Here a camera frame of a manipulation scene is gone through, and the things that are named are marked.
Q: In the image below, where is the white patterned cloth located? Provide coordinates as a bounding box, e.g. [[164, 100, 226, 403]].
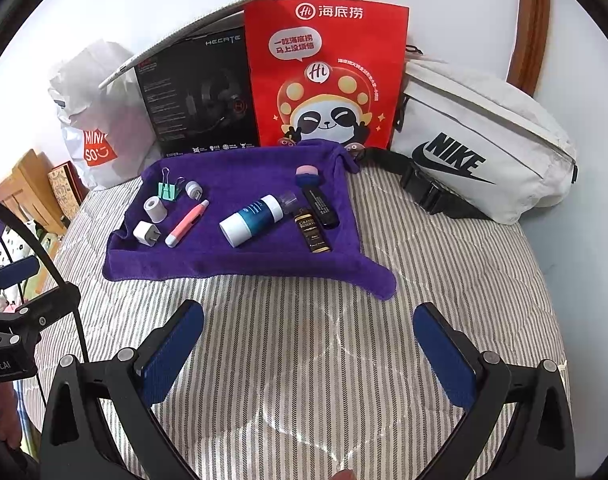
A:
[[4, 217, 60, 261]]

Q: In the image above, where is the white waist bag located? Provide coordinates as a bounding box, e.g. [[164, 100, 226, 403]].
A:
[[356, 45, 579, 226]]

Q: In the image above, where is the white plastic bag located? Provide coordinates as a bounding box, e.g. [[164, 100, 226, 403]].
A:
[[47, 42, 162, 191]]

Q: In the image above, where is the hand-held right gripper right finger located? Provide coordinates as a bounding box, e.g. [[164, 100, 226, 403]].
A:
[[413, 302, 577, 480]]

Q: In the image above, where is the black cable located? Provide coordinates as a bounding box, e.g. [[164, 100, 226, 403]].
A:
[[0, 192, 92, 366]]

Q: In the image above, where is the wooden door frame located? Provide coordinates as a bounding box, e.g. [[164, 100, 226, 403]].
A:
[[508, 0, 552, 98]]

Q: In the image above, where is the wooden headboard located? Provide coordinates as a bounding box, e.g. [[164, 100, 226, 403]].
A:
[[0, 148, 67, 236]]

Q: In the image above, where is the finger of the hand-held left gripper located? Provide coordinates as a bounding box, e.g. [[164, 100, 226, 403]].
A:
[[11, 285, 81, 333], [0, 255, 40, 286]]

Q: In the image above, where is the white square charger plug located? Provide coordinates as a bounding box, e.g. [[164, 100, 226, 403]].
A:
[[133, 220, 161, 248]]

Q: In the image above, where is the striped grey bed sheet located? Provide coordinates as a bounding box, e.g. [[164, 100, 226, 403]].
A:
[[14, 160, 579, 480]]

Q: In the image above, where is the black headset box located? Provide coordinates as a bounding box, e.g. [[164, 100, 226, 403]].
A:
[[99, 0, 277, 158]]

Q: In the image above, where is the green binder clip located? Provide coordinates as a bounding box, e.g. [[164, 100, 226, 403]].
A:
[[156, 167, 185, 202]]

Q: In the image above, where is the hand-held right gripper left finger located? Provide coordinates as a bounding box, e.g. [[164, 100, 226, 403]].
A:
[[39, 300, 205, 480]]

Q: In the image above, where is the white tape roll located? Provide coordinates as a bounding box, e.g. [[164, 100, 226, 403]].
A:
[[144, 195, 167, 223]]

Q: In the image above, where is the black and gold box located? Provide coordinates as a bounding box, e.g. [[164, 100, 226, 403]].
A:
[[294, 208, 333, 256]]

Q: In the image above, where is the pink pen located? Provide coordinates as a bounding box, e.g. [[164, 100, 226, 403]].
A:
[[165, 200, 211, 248]]

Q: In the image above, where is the white and blue bottle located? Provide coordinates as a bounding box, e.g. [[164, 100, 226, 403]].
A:
[[219, 195, 285, 248]]

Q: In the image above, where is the black case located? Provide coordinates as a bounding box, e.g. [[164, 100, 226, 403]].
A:
[[304, 185, 341, 228]]

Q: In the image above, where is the purple towel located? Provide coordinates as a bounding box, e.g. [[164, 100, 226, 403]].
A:
[[102, 140, 398, 301]]

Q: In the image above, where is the red paper bag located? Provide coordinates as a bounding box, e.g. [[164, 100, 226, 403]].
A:
[[244, 0, 409, 151]]

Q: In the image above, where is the person's left hand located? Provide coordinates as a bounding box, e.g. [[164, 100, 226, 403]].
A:
[[0, 385, 22, 448]]

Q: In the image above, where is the pink and blue sponge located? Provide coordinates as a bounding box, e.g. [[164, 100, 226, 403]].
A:
[[295, 164, 321, 190]]

